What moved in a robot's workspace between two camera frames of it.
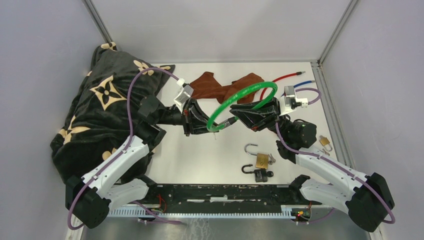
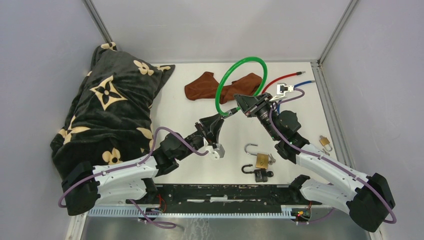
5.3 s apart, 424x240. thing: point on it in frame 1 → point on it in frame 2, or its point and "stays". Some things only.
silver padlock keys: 271,159 stays
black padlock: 261,175 stays
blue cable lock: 300,84 stays
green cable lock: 209,128 → 258,91
